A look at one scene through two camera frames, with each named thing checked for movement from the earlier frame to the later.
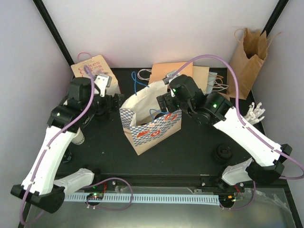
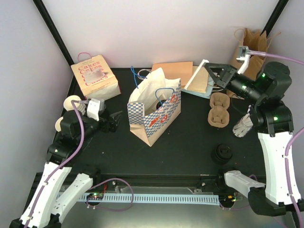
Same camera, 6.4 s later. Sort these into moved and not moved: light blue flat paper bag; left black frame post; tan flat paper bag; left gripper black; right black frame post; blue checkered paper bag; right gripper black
Moved: blue checkered paper bag; left gripper black; right gripper black
Not moved: tan flat paper bag; left black frame post; right black frame post; light blue flat paper bag
